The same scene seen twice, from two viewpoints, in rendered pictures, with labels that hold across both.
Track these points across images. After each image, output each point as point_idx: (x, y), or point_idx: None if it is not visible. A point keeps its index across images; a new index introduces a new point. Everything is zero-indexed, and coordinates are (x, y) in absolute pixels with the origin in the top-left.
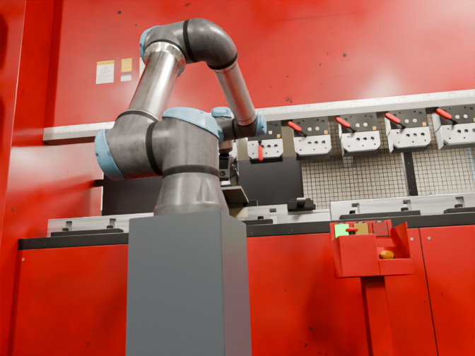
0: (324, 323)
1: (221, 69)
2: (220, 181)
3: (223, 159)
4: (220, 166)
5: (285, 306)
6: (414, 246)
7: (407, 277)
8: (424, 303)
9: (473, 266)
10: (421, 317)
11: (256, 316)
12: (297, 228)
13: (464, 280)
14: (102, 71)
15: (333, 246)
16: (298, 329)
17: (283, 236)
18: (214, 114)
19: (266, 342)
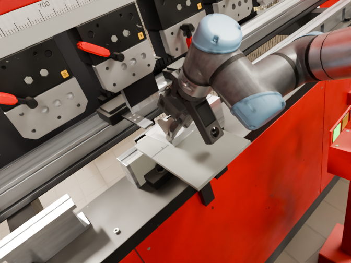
0: (278, 185)
1: None
2: (180, 128)
3: (201, 105)
4: (205, 121)
5: (257, 196)
6: (322, 93)
7: (316, 119)
8: (321, 129)
9: (342, 88)
10: (319, 139)
11: (240, 220)
12: (259, 130)
13: (337, 100)
14: None
15: (344, 156)
16: (265, 202)
17: (250, 145)
18: (224, 50)
19: (248, 228)
